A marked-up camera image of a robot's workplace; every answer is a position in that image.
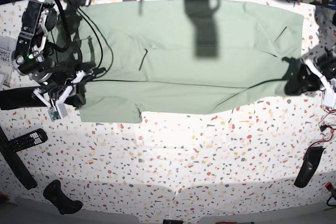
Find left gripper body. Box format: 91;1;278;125
317;48;335;80

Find black curved shell piece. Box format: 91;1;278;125
294;146;325;188

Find light green T-shirt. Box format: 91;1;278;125
65;0;304;123

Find black curved handle piece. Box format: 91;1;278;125
43;179;83;215

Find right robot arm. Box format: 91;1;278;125
14;0;77;93

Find red and black wire bundle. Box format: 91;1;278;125
308;100;336;154

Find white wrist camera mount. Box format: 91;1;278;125
33;70;93;122
304;58;335;109

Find black cylinder tube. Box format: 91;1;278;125
0;87;46;110

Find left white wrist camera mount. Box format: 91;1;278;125
304;58;335;109

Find black TV remote control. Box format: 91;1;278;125
8;129;48;152

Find long black bar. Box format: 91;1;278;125
1;129;38;190

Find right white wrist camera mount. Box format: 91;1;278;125
33;70;93;122

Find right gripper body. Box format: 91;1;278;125
31;63;87;106

